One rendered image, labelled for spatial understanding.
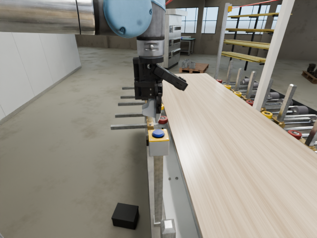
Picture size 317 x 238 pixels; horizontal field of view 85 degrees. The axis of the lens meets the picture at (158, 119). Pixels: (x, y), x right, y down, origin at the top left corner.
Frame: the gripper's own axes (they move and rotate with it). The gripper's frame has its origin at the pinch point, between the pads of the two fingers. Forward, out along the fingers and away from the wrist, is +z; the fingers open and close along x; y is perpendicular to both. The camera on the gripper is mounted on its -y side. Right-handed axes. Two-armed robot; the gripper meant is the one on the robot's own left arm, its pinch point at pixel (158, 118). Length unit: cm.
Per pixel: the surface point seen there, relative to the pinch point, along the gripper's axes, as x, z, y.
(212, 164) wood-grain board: -16, 38, -31
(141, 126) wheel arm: -69, 43, 7
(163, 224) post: 25.8, 15.8, 1.2
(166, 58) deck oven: -615, 81, -87
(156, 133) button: 1.1, 5.2, 0.7
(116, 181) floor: -91, 128, 39
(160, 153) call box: 3.5, 12.0, -0.3
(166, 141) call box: 3.3, 7.0, -2.3
